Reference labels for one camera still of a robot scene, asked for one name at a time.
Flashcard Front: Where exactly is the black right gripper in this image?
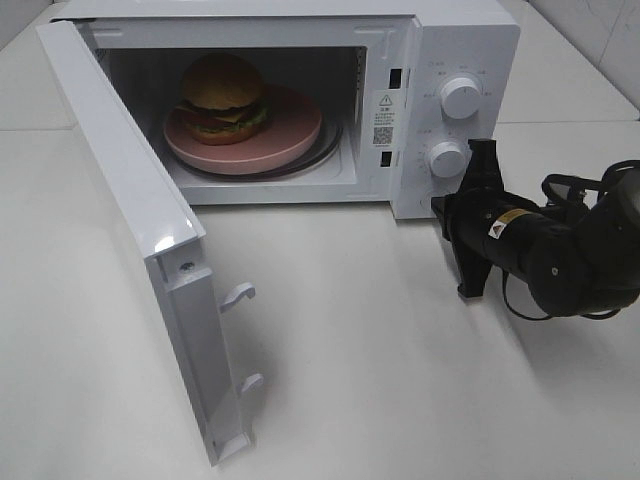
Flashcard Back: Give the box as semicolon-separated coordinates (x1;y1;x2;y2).
431;138;508;299

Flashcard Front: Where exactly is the upper white power knob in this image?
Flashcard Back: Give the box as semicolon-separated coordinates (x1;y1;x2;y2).
438;73;482;120

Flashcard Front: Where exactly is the white timer knob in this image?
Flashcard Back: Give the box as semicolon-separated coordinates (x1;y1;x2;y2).
427;141;467;178

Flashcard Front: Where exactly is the glass microwave turntable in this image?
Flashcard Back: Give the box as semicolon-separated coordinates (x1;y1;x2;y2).
182;120;343;182

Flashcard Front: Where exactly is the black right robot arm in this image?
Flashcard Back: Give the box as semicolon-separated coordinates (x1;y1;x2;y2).
431;139;639;320

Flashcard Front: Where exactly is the burger with sesame-free bun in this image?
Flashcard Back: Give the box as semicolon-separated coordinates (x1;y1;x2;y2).
173;53;269;146

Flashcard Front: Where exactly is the white microwave door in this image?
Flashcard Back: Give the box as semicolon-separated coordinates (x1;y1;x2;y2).
37;21;263;465

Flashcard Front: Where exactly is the warning label sticker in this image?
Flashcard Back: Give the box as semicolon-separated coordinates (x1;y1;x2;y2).
369;89;401;148

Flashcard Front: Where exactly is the pink round plate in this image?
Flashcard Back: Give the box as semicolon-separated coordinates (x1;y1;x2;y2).
164;85;323;176

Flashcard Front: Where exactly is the round door release button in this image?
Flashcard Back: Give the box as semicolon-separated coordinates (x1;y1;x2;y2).
420;192;435;218

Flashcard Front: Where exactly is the white microwave oven body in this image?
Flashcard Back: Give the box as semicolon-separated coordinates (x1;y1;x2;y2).
48;1;520;219

